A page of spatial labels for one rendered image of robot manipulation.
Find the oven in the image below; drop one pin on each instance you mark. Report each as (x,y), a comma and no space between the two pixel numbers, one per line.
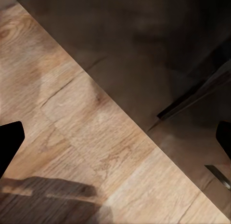
(187,133)

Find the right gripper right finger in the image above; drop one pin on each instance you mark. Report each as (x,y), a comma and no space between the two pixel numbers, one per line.
(223,135)

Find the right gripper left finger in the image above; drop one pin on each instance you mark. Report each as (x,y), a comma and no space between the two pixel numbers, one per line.
(11,137)

